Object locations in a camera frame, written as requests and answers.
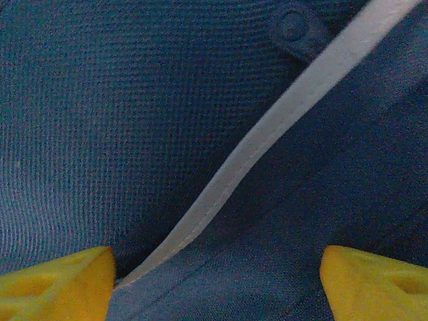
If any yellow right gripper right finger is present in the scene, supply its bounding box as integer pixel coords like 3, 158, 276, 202
319, 244, 428, 321

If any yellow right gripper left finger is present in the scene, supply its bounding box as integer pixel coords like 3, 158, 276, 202
0, 245, 118, 321

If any navy blue backpack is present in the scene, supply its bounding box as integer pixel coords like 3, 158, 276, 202
0, 0, 428, 321

